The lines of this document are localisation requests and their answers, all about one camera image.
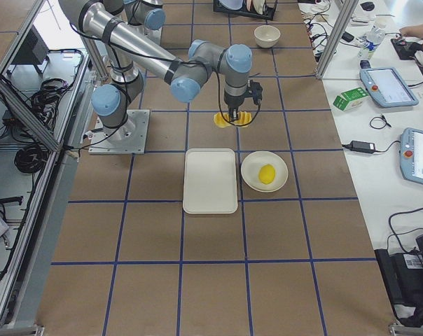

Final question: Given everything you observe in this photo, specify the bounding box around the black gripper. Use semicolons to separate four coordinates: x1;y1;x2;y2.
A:
224;80;263;123

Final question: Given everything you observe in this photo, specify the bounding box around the sliced bread loaf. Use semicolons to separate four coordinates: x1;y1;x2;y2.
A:
213;111;253;128

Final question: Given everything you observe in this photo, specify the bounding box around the blue plate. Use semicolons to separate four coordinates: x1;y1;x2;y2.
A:
219;0;244;11

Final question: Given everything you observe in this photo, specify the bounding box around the cream plate under lemon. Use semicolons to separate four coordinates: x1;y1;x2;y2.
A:
241;151;289;193

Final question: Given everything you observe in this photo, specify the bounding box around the small cream plate in rack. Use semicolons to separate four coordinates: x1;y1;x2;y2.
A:
252;0;265;15

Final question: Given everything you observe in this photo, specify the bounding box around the yellow lemon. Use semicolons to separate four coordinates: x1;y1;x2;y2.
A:
258;164;276;185

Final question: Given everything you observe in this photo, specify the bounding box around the white rectangular tray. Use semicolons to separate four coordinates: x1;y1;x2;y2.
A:
183;148;238;214

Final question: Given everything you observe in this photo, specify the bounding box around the cream bowl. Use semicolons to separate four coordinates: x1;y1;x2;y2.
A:
254;25;281;48

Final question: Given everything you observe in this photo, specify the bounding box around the black dish rack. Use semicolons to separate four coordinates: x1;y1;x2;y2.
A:
213;1;277;20

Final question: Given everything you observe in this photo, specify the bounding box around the green white carton box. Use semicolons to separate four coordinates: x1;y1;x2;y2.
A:
333;87;368;111

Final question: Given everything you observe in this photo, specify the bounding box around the black power adapter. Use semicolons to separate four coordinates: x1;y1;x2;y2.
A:
350;140;376;154

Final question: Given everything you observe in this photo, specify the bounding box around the upper teach pendant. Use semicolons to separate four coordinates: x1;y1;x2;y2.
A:
359;67;419;108

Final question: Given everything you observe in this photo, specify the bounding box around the teach pendant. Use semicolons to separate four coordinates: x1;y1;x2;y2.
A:
359;67;419;108
400;127;423;184

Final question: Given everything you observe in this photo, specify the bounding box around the clear water bottle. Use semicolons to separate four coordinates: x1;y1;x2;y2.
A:
357;18;387;60

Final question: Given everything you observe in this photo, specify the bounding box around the lower teach pendant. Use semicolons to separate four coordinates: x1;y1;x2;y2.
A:
400;127;423;184

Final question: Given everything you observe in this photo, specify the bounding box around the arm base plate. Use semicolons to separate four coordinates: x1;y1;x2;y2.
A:
88;109;151;155

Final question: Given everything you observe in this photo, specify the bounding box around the aluminium frame post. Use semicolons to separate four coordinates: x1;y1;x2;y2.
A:
316;0;358;79

